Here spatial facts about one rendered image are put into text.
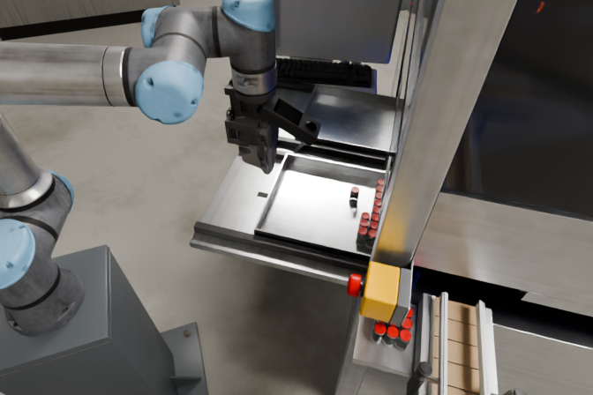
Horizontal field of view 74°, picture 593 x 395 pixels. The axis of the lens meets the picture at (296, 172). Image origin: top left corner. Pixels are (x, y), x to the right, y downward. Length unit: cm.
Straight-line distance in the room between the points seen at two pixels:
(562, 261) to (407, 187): 27
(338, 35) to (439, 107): 115
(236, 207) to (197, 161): 145
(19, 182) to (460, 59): 80
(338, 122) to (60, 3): 319
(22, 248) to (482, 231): 79
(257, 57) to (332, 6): 97
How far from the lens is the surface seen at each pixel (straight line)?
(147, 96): 50
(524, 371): 109
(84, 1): 402
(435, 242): 68
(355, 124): 121
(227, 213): 96
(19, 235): 90
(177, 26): 59
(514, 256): 71
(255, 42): 61
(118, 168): 250
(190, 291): 189
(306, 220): 94
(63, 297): 100
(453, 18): 45
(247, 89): 65
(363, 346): 81
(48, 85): 55
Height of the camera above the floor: 163
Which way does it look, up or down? 46 degrees down
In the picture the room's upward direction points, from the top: 1 degrees clockwise
